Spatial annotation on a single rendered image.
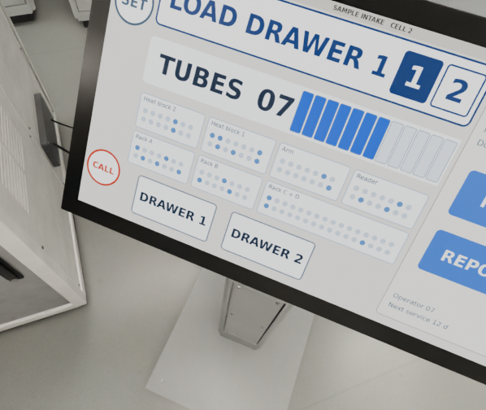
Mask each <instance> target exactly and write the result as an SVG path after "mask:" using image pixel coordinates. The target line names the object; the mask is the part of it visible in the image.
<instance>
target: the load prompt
mask: <svg viewBox="0 0 486 410"><path fill-rule="evenodd" d="M154 24H157V25H159V26H162V27H164V28H169V29H171V30H174V31H177V32H179V33H183V34H186V35H189V36H190V37H195V38H197V39H200V40H203V41H207V42H209V43H212V44H215V45H217V46H222V47H224V48H227V49H229V50H234V51H236V52H239V53H242V54H244V55H248V56H251V57H254V58H256V59H261V60H263V61H266V62H268V63H273V64H275V65H278V66H281V67H283V68H287V69H290V70H293V71H295V72H300V73H302V74H305V75H307V76H312V77H314V78H317V79H320V80H321V81H326V82H328V83H331V84H334V85H338V86H340V87H343V88H346V89H350V90H353V91H355V92H358V93H360V94H365V95H367V96H370V97H373V98H377V99H379V100H382V101H385V102H387V103H391V104H394V105H397V106H399V107H404V108H406V109H409V110H412V111H416V112H418V113H421V114H424V115H426V116H430V117H433V118H436V119H438V120H443V121H445V122H448V123H450V124H454V125H457V126H459V127H462V128H464V129H468V128H469V127H470V125H471V122H472V121H473V119H474V117H475V115H476V113H477V111H478V110H479V107H480V105H481V103H482V102H483V100H484V98H485V96H486V63H485V62H482V61H479V60H476V59H472V58H469V57H466V56H463V55H459V54H456V53H453V52H450V51H447V50H443V49H440V48H437V47H435V46H430V45H427V44H424V43H422V42H419V41H414V40H411V39H409V38H406V37H401V36H398V35H396V34H393V33H388V32H385V31H383V30H380V29H377V28H372V27H370V26H367V25H365V24H360V23H357V22H354V21H352V20H347V19H344V18H341V17H339V16H335V15H331V14H328V13H326V12H322V11H318V10H315V9H313V8H309V7H305V6H303V5H300V4H296V3H294V2H290V1H287V0H158V7H157V11H156V16H155V20H154Z"/></svg>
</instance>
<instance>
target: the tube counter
mask: <svg viewBox="0 0 486 410"><path fill-rule="evenodd" d="M249 120H253V121H256V122H259V123H260V124H265V125H267V126H270V127H272V128H274V129H278V130H281V131H283V132H286V133H290V134H292V135H294V136H297V137H301V138H304V139H306V140H308V141H311V142H315V143H317V144H320V145H322V146H326V147H328V148H331V149H333V150H338V151H339V152H342V153H345V154H347V155H351V156H353V157H356V158H359V159H362V160H365V161H367V162H370V163H373V164H376V165H379V166H381V167H384V168H387V169H390V170H393V171H395V172H399V173H401V174H404V175H407V176H408V177H413V178H415V179H418V180H420V181H424V182H427V183H429V184H431V185H435V186H438V185H439V183H440V180H441V178H442V177H443V175H444V174H445V171H446V169H447V167H448V166H449V163H450V162H451V160H452V158H453V156H454V154H455V152H456V150H457V149H458V147H459V145H460V143H461V141H462V140H459V139H457V138H454V137H450V136H447V135H445V134H443V133H438V132H436V131H433V130H430V129H426V128H424V127H421V126H418V125H416V124H411V123H409V122H406V121H404V120H400V119H398V118H395V117H392V116H388V115H385V114H383V113H380V112H378V111H373V110H371V109H368V108H365V107H361V106H359V105H357V104H354V103H351V102H347V101H345V100H342V99H339V98H335V97H333V96H330V95H327V94H323V93H320V92H318V91H316V90H313V89H309V88H306V87H304V86H301V85H297V84H294V83H292V82H289V81H285V80H282V79H280V78H277V77H274V76H271V75H268V74H266V73H263V75H262V78H261V81H260V83H259V86H258V91H257V93H256V96H255V99H254V104H253V106H252V109H251V112H250V116H249Z"/></svg>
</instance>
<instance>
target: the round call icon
mask: <svg viewBox="0 0 486 410"><path fill-rule="evenodd" d="M123 164H124V155H121V154H118V153H116V152H114V151H112V150H108V149H106V148H103V147H101V146H98V145H95V144H93V143H91V142H90V143H89V148H88V153H87V158H86V163H85V172H84V177H83V179H85V180H86V181H90V182H93V183H94V184H97V185H100V186H102V187H105V188H107V189H109V190H113V191H114V192H118V188H119V180H120V177H121V172H122V168H123Z"/></svg>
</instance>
